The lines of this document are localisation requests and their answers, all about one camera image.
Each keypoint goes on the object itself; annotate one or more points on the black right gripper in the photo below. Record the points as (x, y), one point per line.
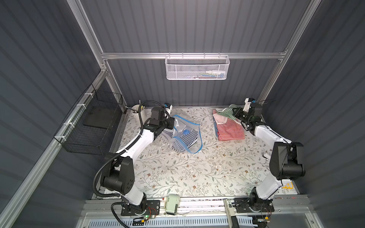
(239, 114)

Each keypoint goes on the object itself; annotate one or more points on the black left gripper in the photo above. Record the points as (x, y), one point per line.
(170, 123)

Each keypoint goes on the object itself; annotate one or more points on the green white striped garment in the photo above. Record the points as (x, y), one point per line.
(228, 112)

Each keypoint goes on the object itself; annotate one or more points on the blue white striped garment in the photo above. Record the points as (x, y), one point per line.
(190, 143)

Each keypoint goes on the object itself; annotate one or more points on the clear vacuum bag blue zip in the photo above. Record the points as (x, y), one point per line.
(181, 123)

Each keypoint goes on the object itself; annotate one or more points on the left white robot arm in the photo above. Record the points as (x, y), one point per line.
(117, 176)

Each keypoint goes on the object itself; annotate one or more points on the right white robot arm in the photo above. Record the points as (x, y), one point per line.
(286, 162)

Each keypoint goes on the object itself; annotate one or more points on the white cup with tools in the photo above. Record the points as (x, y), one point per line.
(138, 112)

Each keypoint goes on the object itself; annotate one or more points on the yellow calculator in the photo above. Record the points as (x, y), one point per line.
(288, 186)

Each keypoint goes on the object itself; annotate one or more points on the small green white box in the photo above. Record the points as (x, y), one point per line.
(171, 205)

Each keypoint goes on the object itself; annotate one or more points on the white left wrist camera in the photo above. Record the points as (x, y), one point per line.
(168, 107)

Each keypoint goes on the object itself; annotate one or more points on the white wire basket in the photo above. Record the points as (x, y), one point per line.
(200, 67)

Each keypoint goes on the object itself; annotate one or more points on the black wire basket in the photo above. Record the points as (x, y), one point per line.
(93, 124)

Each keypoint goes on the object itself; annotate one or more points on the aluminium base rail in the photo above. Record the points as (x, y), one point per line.
(285, 211)

